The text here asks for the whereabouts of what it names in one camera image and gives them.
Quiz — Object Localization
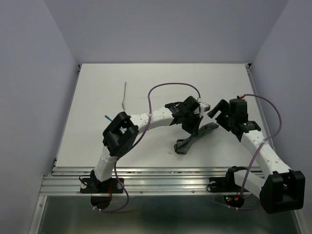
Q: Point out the dark grey cloth napkin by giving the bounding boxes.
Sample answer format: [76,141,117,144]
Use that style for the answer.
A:
[174,122,219,155]

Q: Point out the silver metal fork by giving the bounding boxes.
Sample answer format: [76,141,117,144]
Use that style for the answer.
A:
[121,82,127,111]

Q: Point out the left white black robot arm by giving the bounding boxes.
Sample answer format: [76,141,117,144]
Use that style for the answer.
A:
[90,96,210,192]

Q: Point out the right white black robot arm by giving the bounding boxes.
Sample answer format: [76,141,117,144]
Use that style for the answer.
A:
[207,96,305,214]

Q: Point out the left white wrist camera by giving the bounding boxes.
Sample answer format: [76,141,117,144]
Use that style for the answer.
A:
[199,102,211,113]

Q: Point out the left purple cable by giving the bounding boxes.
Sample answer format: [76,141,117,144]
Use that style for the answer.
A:
[92,83,202,213]

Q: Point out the purple cable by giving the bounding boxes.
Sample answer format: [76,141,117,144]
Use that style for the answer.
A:
[92,83,202,213]
[212,94,283,212]

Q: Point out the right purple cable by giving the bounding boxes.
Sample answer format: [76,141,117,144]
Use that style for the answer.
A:
[212,94,283,212]

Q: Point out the aluminium right side rail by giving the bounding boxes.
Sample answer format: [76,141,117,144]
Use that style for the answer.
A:
[245,63,283,171]

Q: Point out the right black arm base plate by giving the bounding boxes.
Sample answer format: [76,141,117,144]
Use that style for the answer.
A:
[206,177,241,193]

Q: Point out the aluminium front rail frame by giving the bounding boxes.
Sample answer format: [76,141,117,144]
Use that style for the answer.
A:
[29,167,309,234]

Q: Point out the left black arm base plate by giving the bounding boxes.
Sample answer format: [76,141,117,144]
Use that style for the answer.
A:
[79,177,124,194]

